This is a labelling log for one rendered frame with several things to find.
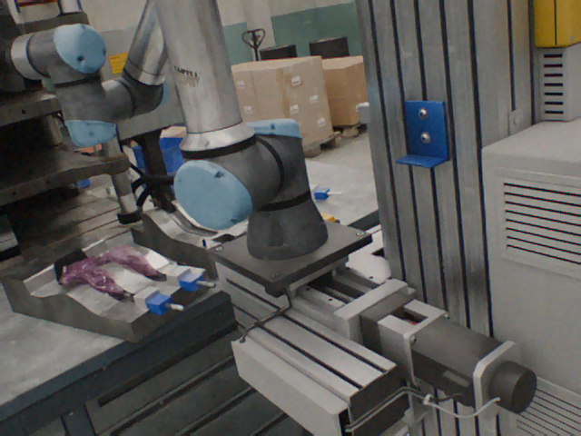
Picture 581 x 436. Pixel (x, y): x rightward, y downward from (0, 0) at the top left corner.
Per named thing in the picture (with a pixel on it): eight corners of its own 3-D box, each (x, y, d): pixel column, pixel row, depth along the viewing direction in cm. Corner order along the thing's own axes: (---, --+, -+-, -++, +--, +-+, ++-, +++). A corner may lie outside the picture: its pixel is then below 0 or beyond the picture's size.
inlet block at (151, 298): (194, 313, 131) (188, 292, 129) (179, 324, 127) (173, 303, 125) (154, 305, 138) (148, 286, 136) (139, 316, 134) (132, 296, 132)
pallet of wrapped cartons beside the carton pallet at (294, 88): (343, 144, 591) (329, 52, 559) (288, 168, 543) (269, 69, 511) (266, 140, 678) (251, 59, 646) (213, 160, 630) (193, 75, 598)
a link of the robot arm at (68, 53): (82, 80, 90) (64, 24, 87) (35, 86, 95) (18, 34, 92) (117, 71, 96) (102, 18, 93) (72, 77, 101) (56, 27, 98)
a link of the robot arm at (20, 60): (20, 31, 92) (62, 32, 99) (3, 34, 95) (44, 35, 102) (31, 78, 94) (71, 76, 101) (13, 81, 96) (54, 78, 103)
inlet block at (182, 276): (223, 291, 139) (219, 271, 137) (211, 301, 135) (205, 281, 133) (184, 284, 146) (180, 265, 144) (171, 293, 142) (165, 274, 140)
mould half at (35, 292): (211, 287, 148) (201, 249, 144) (137, 343, 128) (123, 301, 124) (89, 268, 175) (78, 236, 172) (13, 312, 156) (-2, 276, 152)
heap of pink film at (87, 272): (164, 269, 150) (156, 242, 147) (112, 302, 136) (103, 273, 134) (101, 260, 164) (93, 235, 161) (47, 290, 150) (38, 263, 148)
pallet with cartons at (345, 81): (395, 118, 665) (387, 53, 639) (353, 138, 611) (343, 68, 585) (317, 118, 745) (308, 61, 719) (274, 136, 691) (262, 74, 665)
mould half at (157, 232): (287, 242, 167) (279, 200, 162) (213, 280, 152) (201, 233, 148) (200, 215, 204) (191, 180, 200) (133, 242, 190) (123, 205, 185)
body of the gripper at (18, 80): (-27, 95, 102) (15, 89, 97) (-39, 45, 100) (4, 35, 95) (11, 92, 109) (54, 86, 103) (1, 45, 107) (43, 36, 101)
